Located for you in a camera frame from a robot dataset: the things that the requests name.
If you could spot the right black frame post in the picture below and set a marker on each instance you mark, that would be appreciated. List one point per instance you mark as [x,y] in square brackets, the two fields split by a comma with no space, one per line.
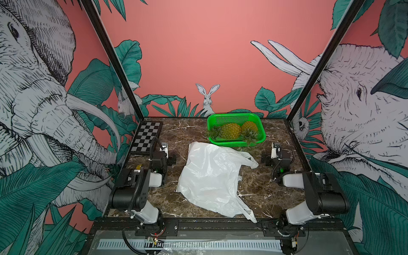
[347,19]

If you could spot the white slotted cable duct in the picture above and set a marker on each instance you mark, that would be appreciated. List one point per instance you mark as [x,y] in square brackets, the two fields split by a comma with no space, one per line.
[189,244]

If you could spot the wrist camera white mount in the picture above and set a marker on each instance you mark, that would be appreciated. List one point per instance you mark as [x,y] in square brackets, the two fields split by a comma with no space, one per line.
[276,148]
[164,147]

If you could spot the black white checkerboard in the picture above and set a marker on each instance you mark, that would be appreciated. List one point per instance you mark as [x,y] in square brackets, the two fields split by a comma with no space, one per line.
[144,135]

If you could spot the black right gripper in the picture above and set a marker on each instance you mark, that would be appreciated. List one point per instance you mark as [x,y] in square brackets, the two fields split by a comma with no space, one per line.
[268,160]

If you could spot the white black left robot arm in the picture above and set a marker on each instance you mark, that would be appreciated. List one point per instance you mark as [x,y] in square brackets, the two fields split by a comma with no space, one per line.
[130,192]

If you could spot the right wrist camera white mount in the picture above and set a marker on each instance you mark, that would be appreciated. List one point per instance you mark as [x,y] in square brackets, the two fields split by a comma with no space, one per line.
[276,148]

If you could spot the green plastic basket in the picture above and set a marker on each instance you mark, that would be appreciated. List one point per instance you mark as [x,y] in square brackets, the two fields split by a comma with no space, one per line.
[239,118]

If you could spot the black frame post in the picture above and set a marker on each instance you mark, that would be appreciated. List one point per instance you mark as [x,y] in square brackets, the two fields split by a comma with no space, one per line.
[111,53]
[347,19]

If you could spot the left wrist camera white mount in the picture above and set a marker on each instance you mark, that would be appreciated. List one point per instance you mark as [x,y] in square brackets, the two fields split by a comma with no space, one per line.
[164,147]

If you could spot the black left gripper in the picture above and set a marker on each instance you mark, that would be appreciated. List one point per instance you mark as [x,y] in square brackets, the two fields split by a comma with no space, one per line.
[169,160]

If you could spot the white plastic bag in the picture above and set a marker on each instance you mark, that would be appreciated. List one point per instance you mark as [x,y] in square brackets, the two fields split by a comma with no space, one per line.
[210,179]

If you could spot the left black frame post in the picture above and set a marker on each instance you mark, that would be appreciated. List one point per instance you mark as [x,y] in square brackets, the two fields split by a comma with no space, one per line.
[111,53]

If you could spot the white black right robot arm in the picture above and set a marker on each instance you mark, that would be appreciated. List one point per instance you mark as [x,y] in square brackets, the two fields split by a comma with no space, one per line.
[324,196]

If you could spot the pineapple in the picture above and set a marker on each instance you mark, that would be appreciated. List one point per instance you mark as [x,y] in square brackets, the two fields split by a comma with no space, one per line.
[249,132]
[231,131]

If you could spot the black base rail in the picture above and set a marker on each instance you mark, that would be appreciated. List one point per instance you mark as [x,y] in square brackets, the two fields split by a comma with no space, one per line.
[269,227]

